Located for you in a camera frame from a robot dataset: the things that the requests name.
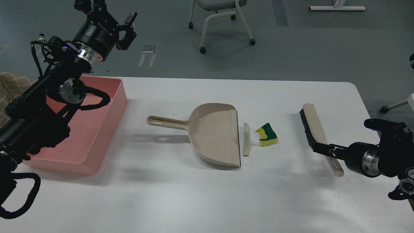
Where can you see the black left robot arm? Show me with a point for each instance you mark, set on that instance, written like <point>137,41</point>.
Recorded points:
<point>40,116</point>

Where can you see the beige checkered cloth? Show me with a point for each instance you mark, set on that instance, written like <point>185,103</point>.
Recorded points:
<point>11,86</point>

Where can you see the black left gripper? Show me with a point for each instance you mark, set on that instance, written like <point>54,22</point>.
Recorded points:
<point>101,34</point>

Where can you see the beige plastic dustpan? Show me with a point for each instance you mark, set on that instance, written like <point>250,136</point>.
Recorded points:
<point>212,130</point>

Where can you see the beige hand brush black bristles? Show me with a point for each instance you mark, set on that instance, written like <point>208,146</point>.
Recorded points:
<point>315,135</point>

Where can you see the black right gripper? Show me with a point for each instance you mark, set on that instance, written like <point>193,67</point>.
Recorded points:
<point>359,157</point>

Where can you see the white desk foot bar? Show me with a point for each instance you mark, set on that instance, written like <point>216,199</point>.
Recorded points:
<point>338,5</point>

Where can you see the white chair base right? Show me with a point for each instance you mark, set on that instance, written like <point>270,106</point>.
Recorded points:
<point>408,101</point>

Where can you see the yellow green sponge piece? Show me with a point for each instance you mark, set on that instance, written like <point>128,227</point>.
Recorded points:
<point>267,135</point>

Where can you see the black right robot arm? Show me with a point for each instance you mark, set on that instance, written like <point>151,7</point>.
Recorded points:
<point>391,157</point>

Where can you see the pink plastic bin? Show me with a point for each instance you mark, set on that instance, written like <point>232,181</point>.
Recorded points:
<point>91,133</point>

